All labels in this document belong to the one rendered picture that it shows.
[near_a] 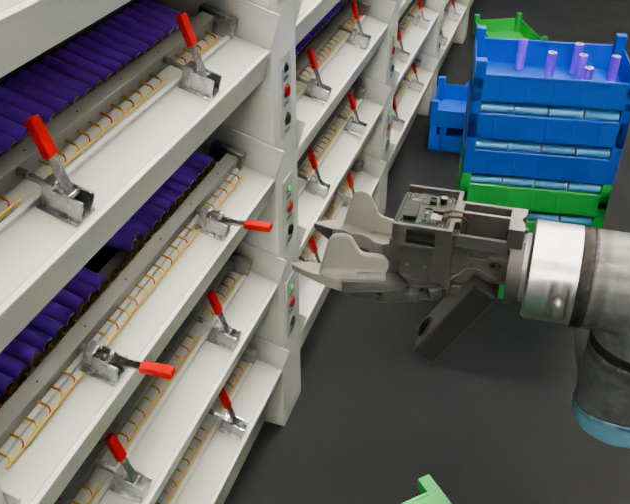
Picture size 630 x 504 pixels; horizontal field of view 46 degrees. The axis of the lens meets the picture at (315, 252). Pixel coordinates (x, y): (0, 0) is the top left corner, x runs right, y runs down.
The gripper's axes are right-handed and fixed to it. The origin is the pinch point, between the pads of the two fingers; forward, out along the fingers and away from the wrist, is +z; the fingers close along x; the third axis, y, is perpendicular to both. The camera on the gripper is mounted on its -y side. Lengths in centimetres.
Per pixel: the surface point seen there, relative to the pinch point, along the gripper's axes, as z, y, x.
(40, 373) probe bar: 21.9, -6.4, 17.5
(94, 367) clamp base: 19.2, -8.8, 13.3
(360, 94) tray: 22, -27, -98
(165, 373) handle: 11.3, -7.8, 12.8
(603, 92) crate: -29, -15, -83
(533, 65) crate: -15, -17, -100
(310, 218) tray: 18, -30, -49
